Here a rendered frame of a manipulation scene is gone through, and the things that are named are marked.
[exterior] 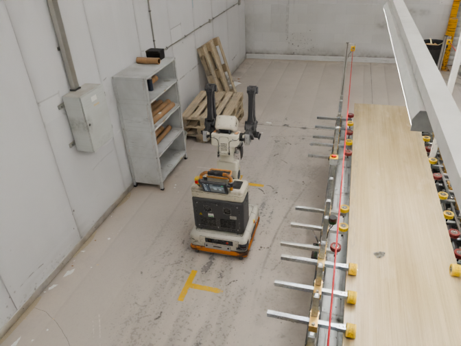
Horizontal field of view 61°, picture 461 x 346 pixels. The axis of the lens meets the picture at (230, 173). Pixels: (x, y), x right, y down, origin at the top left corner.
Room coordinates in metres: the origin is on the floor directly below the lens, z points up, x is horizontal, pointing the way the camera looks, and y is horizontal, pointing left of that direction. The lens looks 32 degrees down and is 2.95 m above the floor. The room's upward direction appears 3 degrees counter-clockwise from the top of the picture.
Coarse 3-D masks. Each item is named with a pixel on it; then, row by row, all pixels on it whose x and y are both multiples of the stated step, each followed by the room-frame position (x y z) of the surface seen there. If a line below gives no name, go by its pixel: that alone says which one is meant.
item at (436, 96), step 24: (408, 24) 2.27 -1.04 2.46; (408, 48) 1.86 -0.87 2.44; (432, 72) 1.44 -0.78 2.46; (456, 72) 3.44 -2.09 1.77; (432, 96) 1.20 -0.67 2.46; (432, 120) 1.09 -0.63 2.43; (456, 120) 1.01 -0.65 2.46; (432, 144) 3.48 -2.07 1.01; (456, 144) 0.87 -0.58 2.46; (456, 168) 0.76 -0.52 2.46; (456, 192) 0.72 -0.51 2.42
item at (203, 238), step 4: (200, 236) 3.12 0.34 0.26; (204, 236) 3.11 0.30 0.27; (208, 236) 3.11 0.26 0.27; (200, 240) 3.12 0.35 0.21; (204, 240) 3.11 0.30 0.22; (208, 240) 3.10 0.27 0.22; (212, 240) 3.09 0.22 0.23; (216, 240) 3.07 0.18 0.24; (220, 240) 3.06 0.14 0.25; (224, 240) 3.05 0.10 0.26; (228, 240) 3.03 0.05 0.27; (232, 240) 3.02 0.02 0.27; (236, 240) 3.02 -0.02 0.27; (220, 244) 3.06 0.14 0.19; (224, 244) 3.05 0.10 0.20; (228, 244) 3.03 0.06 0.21; (232, 244) 3.02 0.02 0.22; (236, 244) 3.01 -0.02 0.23
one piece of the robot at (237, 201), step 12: (204, 180) 3.34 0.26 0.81; (240, 180) 3.31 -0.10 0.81; (192, 192) 3.22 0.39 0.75; (204, 192) 3.18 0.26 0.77; (228, 192) 3.12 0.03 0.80; (240, 192) 3.09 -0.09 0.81; (204, 204) 3.19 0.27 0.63; (216, 204) 3.15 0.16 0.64; (228, 204) 3.11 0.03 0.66; (240, 204) 3.08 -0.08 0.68; (204, 216) 3.19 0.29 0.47; (216, 216) 3.15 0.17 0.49; (228, 216) 3.11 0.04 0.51; (240, 216) 3.08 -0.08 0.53; (204, 228) 3.22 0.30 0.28; (216, 228) 3.16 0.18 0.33; (228, 228) 3.12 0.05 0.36; (240, 228) 3.08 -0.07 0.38
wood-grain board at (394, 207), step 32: (384, 128) 4.11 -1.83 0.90; (352, 160) 3.43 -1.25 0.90; (384, 160) 3.40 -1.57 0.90; (416, 160) 3.37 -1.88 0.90; (352, 192) 2.87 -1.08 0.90; (384, 192) 2.84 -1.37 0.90; (416, 192) 2.82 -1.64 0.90; (352, 224) 2.43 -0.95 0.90; (384, 224) 2.40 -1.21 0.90; (416, 224) 2.38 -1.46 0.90; (352, 256) 2.07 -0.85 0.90; (384, 256) 2.06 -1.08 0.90; (416, 256) 2.04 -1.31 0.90; (448, 256) 2.02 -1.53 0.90; (352, 288) 1.78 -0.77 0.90; (384, 288) 1.76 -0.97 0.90; (416, 288) 1.75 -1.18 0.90; (448, 288) 1.74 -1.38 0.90; (352, 320) 1.54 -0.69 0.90; (384, 320) 1.52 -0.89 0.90; (416, 320) 1.51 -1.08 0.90; (448, 320) 1.50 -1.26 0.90
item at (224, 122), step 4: (220, 116) 3.61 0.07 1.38; (224, 116) 3.60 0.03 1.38; (228, 116) 3.59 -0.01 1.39; (232, 116) 3.59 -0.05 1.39; (216, 120) 3.60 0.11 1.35; (220, 120) 3.58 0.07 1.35; (224, 120) 3.57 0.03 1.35; (228, 120) 3.56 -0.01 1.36; (232, 120) 3.55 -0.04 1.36; (236, 120) 3.57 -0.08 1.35; (216, 124) 3.56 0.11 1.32; (220, 124) 3.55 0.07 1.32; (224, 124) 3.54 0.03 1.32; (228, 124) 3.53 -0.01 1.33; (232, 124) 3.52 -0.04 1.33; (236, 124) 3.56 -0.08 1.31; (216, 128) 3.55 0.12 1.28; (220, 128) 3.54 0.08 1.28; (224, 128) 3.52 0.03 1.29; (228, 128) 3.51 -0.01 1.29; (232, 128) 3.50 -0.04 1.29; (236, 128) 3.56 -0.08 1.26
